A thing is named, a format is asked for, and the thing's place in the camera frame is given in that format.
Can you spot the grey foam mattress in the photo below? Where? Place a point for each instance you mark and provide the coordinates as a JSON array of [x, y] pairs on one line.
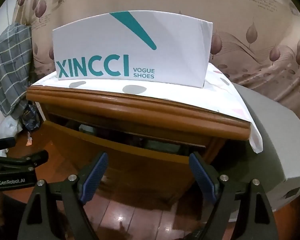
[[277, 167]]

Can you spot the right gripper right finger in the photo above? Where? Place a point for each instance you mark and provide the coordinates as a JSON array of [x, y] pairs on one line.
[[255, 218]]

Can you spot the dark patterned bag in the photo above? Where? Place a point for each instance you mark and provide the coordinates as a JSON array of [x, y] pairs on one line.
[[30, 118]]

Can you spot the white patterned cloth cover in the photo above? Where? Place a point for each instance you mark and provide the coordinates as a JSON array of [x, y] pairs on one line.
[[218, 94]]

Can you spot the white XINCCI shoe box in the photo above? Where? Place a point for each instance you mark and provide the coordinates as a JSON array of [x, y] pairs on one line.
[[141, 45]]

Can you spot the beige leaf print curtain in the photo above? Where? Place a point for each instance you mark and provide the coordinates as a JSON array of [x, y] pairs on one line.
[[254, 43]]

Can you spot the white patterned bedsheet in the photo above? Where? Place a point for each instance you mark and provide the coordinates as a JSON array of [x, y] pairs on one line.
[[9, 127]]

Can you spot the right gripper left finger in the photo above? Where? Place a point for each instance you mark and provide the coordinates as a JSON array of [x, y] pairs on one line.
[[40, 218]]

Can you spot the grey plaid garment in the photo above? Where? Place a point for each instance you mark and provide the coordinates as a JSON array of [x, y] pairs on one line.
[[15, 62]]

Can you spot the wooden nightstand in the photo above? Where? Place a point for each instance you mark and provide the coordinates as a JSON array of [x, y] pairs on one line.
[[162, 126]]

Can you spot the wooden drawer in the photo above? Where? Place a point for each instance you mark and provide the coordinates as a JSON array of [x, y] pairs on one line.
[[134, 176]]

